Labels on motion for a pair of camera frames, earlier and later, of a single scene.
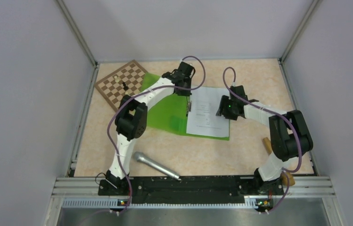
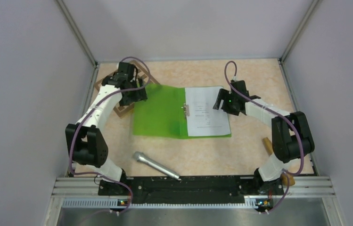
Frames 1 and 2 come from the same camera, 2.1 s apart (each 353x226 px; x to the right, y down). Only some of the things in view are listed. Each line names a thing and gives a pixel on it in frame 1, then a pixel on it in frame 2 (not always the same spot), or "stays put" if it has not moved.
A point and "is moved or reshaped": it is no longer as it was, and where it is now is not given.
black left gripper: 184,93 → 140,95
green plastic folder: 171,113 is moved or reshaped
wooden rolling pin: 284,177 stays put
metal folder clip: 189,107 is moved or reshaped
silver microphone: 140,156 stays put
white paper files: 201,119 stays put
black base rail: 188,189 stays put
